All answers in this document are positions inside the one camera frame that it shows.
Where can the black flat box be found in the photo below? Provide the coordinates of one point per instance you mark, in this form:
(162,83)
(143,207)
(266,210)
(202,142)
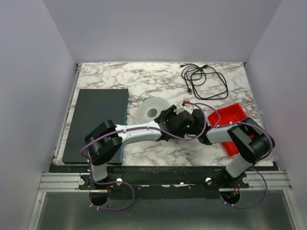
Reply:
(93,107)

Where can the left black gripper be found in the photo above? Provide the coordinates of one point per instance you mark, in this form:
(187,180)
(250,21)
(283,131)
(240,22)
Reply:
(166,114)

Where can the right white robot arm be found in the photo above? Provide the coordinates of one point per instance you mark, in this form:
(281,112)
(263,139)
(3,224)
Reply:
(252,142)

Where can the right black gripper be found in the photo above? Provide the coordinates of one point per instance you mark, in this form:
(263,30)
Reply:
(196,114)

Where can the red plastic tray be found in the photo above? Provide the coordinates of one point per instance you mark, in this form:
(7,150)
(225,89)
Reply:
(233,113)

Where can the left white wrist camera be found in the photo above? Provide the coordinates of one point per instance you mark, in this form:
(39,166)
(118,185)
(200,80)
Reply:
(184,107)

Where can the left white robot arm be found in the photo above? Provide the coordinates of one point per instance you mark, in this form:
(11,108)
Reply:
(105,140)

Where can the grey cable spool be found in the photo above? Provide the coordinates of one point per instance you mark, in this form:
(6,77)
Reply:
(150,109)

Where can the aluminium rail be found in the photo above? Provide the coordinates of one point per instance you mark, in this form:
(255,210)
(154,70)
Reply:
(59,182)

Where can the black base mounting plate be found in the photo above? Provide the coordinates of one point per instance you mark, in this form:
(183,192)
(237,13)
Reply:
(159,182)

